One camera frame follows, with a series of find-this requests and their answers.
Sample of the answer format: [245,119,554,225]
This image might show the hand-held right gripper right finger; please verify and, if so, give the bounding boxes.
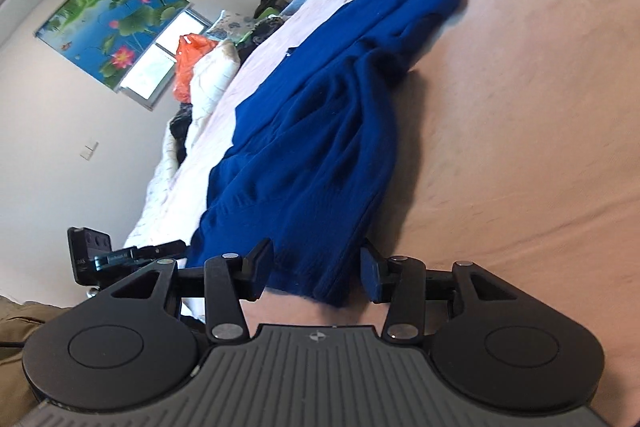
[360,243,518,342]

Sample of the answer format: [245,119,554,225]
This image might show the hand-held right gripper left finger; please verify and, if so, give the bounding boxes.
[100,238,275,342]

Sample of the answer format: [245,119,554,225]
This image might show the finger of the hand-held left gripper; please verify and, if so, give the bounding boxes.
[132,239,190,262]

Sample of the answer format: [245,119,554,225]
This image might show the blue beaded sweater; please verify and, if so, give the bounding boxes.
[187,0,473,308]

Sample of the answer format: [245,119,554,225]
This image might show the person's khaki trousers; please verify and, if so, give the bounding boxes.
[0,294,77,420]

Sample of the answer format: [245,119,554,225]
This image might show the white quilt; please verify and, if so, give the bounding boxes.
[189,41,242,134]

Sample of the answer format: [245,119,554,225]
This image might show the window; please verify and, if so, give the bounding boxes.
[120,8,214,110]

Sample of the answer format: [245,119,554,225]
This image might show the orange plastic bag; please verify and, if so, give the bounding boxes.
[172,34,219,104]

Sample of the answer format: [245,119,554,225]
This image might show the floral pillow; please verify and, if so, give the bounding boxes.
[206,10,257,42]

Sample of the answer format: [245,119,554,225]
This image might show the dark patterned cloth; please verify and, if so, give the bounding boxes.
[237,18,287,62]

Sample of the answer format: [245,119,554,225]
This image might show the lotus print roller blind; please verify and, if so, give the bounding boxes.
[34,0,192,92]

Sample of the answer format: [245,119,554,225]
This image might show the dark bag with green item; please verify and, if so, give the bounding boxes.
[254,0,287,20]

